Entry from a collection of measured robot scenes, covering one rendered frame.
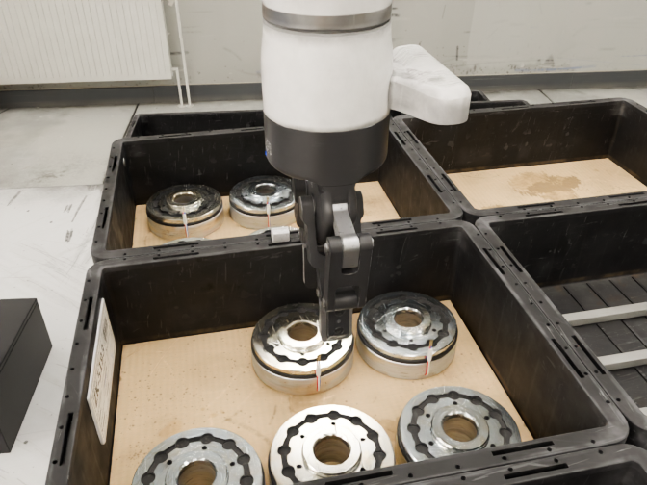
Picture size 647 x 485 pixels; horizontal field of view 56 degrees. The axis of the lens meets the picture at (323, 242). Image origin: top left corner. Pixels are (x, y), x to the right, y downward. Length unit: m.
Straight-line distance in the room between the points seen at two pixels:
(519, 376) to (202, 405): 0.30
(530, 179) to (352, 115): 0.70
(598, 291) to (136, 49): 3.05
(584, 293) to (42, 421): 0.66
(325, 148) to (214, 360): 0.36
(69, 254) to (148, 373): 0.48
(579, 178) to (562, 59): 3.02
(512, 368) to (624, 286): 0.25
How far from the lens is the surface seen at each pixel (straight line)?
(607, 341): 0.72
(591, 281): 0.81
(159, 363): 0.65
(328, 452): 0.54
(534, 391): 0.58
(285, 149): 0.35
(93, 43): 3.58
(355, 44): 0.32
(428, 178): 0.76
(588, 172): 1.07
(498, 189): 0.97
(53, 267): 1.07
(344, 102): 0.33
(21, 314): 0.84
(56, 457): 0.47
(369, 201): 0.90
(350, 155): 0.34
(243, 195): 0.85
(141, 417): 0.61
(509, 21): 3.84
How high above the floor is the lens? 1.28
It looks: 34 degrees down
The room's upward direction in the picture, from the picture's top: straight up
